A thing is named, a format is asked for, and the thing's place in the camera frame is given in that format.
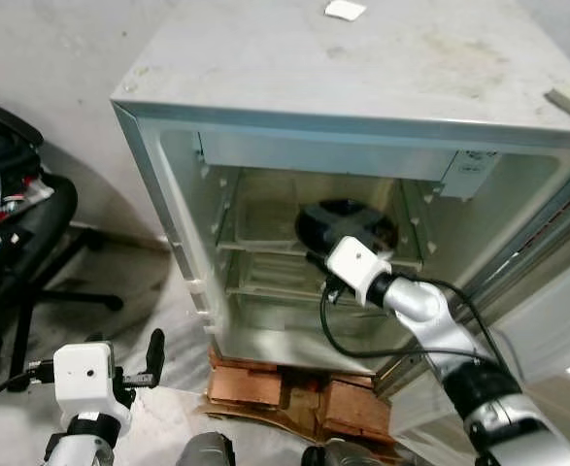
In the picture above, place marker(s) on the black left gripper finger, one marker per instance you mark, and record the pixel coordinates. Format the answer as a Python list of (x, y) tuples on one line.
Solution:
[(96, 338), (155, 354)]

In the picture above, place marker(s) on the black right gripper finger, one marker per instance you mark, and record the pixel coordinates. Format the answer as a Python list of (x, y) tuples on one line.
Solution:
[(370, 223), (316, 218)]

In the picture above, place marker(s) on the black round container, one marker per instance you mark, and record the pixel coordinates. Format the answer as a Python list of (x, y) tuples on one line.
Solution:
[(386, 236)]

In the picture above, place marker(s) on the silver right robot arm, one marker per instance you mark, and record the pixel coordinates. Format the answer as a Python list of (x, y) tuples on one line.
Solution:
[(479, 388)]

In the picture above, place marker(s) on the clear fridge shelf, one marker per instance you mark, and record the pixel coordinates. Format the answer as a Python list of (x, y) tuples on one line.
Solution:
[(275, 277), (260, 218)]

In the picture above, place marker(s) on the red brick fridge base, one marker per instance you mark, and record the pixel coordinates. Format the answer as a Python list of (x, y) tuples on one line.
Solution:
[(255, 383)]

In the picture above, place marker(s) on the white mini fridge cabinet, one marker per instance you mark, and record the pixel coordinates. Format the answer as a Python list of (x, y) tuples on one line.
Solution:
[(362, 58)]

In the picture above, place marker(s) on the white freezer compartment panel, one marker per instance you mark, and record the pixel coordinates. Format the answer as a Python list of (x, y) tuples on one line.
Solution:
[(314, 153)]

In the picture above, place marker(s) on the grey robot left leg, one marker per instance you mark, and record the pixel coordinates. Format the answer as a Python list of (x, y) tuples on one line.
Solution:
[(205, 451)]

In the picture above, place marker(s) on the grey robot leg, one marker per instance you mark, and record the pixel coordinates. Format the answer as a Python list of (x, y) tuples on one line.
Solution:
[(348, 454), (205, 451)]

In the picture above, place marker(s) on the white thermostat box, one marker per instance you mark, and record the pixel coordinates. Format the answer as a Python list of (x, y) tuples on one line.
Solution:
[(469, 175)]

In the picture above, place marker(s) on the black office chair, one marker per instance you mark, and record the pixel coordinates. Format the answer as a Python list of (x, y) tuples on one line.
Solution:
[(42, 218)]

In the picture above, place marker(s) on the small white paper piece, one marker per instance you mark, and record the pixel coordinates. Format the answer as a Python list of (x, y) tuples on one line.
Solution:
[(345, 10)]

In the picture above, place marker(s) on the grey robot right leg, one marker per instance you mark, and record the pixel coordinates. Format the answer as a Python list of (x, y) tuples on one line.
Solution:
[(348, 454)]

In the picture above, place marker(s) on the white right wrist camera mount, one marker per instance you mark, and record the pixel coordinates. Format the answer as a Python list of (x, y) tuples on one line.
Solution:
[(357, 267)]

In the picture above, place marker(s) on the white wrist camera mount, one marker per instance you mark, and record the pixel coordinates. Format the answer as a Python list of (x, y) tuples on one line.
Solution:
[(357, 267), (85, 379)]

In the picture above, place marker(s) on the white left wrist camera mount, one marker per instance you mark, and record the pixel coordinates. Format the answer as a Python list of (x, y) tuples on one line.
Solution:
[(85, 379)]

